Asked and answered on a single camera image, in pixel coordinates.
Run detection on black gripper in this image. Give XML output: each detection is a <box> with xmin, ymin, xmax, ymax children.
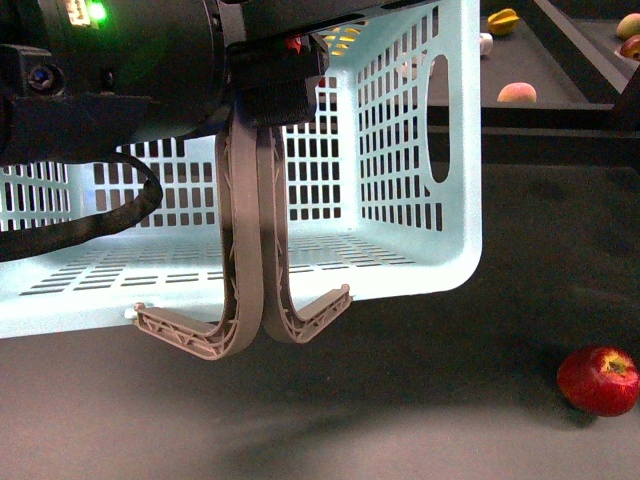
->
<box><xmin>0</xmin><ymin>0</ymin><xmax>331</xmax><ymax>166</ymax></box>

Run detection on black fruit display tray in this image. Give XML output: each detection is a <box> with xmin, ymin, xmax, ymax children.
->
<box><xmin>427</xmin><ymin>0</ymin><xmax>616</xmax><ymax>131</ymax></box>

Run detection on grey basket handle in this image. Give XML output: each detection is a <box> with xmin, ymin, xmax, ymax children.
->
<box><xmin>255</xmin><ymin>125</ymin><xmax>355</xmax><ymax>346</ymax></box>
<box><xmin>134</xmin><ymin>112</ymin><xmax>265</xmax><ymax>361</ymax></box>

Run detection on yellow starfruit back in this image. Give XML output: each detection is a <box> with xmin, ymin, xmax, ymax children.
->
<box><xmin>487</xmin><ymin>8</ymin><xmax>520</xmax><ymax>37</ymax></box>

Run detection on yellow starfruit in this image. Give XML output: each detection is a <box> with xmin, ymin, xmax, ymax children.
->
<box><xmin>320</xmin><ymin>25</ymin><xmax>363</xmax><ymax>57</ymax></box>
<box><xmin>487</xmin><ymin>8</ymin><xmax>520</xmax><ymax>37</ymax></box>

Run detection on pink peach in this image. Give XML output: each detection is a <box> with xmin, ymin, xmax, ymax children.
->
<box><xmin>497</xmin><ymin>82</ymin><xmax>537</xmax><ymax>103</ymax></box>

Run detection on fruit in right tray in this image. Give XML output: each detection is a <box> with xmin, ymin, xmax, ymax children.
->
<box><xmin>616</xmin><ymin>12</ymin><xmax>640</xmax><ymax>41</ymax></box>

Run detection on red fruit right tray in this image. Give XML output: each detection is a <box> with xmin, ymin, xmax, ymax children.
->
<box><xmin>619</xmin><ymin>34</ymin><xmax>640</xmax><ymax>62</ymax></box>

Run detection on red apple on table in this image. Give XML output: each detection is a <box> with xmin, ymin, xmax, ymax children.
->
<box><xmin>556</xmin><ymin>345</ymin><xmax>639</xmax><ymax>417</ymax></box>

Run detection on black right display tray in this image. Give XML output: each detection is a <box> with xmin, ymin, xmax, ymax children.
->
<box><xmin>523</xmin><ymin>0</ymin><xmax>639</xmax><ymax>104</ymax></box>

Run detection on yellow starfruit front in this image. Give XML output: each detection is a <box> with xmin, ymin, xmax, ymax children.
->
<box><xmin>320</xmin><ymin>25</ymin><xmax>363</xmax><ymax>57</ymax></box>

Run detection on light blue plastic basket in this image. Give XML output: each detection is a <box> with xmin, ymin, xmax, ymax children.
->
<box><xmin>1</xmin><ymin>1</ymin><xmax>482</xmax><ymax>343</ymax></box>

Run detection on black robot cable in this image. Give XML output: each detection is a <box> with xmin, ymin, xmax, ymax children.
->
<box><xmin>0</xmin><ymin>151</ymin><xmax>165</xmax><ymax>263</ymax></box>

